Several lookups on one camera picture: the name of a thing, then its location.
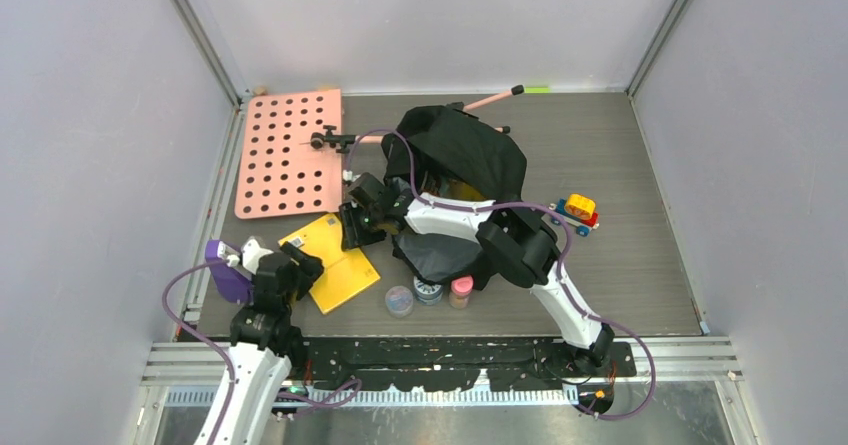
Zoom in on yellow illustrated book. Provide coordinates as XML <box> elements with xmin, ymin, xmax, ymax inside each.
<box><xmin>278</xmin><ymin>214</ymin><xmax>380</xmax><ymax>315</ymax></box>

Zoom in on black backpack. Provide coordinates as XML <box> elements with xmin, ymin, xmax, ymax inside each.
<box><xmin>381</xmin><ymin>104</ymin><xmax>527</xmax><ymax>290</ymax></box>

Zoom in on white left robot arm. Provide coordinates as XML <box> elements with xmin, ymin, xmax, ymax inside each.
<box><xmin>196</xmin><ymin>237</ymin><xmax>324</xmax><ymax>444</ymax></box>

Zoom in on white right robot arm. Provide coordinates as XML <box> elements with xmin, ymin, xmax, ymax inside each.
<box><xmin>339</xmin><ymin>173</ymin><xmax>614</xmax><ymax>376</ymax></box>

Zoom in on purple card holder box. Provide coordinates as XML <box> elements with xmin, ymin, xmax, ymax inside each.
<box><xmin>204</xmin><ymin>239</ymin><xmax>252</xmax><ymax>305</ymax></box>

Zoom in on clear jar of beads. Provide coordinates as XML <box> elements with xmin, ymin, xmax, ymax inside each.
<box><xmin>385</xmin><ymin>286</ymin><xmax>414</xmax><ymax>318</ymax></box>

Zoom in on pink stand with black feet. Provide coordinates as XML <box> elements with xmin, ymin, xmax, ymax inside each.
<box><xmin>309</xmin><ymin>84</ymin><xmax>526</xmax><ymax>154</ymax></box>

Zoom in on pink perforated board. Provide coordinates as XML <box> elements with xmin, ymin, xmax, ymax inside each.
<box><xmin>234</xmin><ymin>89</ymin><xmax>343</xmax><ymax>220</ymax></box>

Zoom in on blue patterned lid jar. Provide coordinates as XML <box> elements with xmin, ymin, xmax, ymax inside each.
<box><xmin>413</xmin><ymin>277</ymin><xmax>444</xmax><ymax>306</ymax></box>

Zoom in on pink lid jar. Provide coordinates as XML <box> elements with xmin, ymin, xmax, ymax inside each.
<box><xmin>449</xmin><ymin>276</ymin><xmax>474</xmax><ymax>309</ymax></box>

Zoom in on colourful toy block car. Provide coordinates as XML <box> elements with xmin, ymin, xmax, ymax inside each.
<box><xmin>549</xmin><ymin>193</ymin><xmax>599</xmax><ymax>237</ymax></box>

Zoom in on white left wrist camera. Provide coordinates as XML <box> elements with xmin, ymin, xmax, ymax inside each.
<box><xmin>221</xmin><ymin>236</ymin><xmax>272</xmax><ymax>277</ymax></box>

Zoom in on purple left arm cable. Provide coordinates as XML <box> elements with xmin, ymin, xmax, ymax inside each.
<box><xmin>162</xmin><ymin>259</ymin><xmax>364</xmax><ymax>445</ymax></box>

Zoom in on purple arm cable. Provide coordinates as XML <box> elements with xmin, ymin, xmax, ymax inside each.
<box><xmin>343</xmin><ymin>129</ymin><xmax>658</xmax><ymax>423</ymax></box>
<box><xmin>162</xmin><ymin>259</ymin><xmax>364</xmax><ymax>445</ymax></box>

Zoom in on aluminium frame rail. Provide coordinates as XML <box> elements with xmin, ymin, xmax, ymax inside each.
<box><xmin>139</xmin><ymin>339</ymin><xmax>747</xmax><ymax>410</ymax></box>

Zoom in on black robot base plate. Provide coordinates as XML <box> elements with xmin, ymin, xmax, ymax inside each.
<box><xmin>290</xmin><ymin>337</ymin><xmax>637</xmax><ymax>392</ymax></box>

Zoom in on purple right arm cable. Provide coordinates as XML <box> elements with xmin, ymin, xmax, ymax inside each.
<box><xmin>343</xmin><ymin>129</ymin><xmax>658</xmax><ymax>423</ymax></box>

